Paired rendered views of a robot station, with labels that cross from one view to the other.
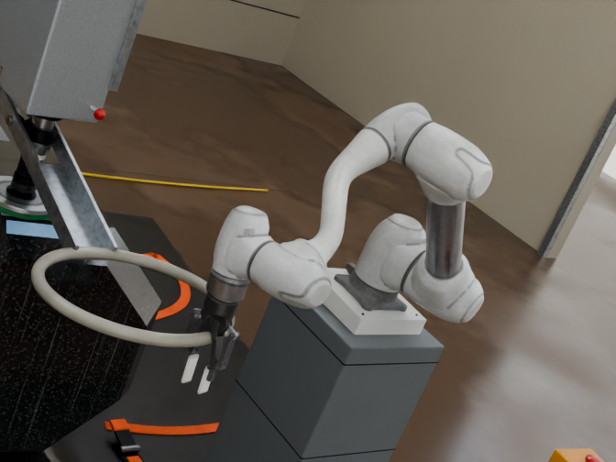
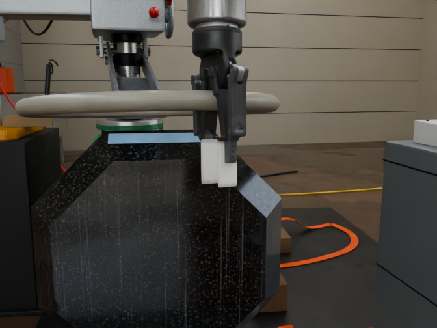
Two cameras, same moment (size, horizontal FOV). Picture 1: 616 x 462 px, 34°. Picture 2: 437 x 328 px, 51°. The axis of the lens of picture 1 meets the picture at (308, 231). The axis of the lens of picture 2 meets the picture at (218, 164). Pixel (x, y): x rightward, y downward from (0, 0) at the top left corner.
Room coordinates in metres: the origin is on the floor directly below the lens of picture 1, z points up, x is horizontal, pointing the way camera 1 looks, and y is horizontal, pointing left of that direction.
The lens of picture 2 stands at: (1.46, -0.25, 0.98)
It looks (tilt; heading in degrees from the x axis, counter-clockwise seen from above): 10 degrees down; 31
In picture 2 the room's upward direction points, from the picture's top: straight up
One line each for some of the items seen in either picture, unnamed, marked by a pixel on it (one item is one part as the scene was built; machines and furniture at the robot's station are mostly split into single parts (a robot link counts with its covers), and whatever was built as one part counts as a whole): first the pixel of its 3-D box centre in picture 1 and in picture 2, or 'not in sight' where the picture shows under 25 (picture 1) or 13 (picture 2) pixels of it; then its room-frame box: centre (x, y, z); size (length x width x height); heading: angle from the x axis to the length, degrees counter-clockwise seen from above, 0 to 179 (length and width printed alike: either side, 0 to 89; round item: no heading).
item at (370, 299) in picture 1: (369, 282); not in sight; (2.92, -0.24, 0.89); 0.22 x 0.18 x 0.06; 44
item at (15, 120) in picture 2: not in sight; (29, 120); (2.78, 1.55, 0.81); 0.20 x 0.10 x 0.05; 136
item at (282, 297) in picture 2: not in sight; (265, 283); (3.23, 0.56, 0.07); 0.30 x 0.12 x 0.12; 39
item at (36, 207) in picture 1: (20, 194); (129, 120); (2.60, 0.79, 0.85); 0.21 x 0.21 x 0.01
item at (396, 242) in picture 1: (394, 250); not in sight; (2.89, -0.27, 1.03); 0.18 x 0.16 x 0.22; 63
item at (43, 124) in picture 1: (48, 97); (126, 29); (2.61, 0.80, 1.14); 0.12 x 0.09 x 0.30; 46
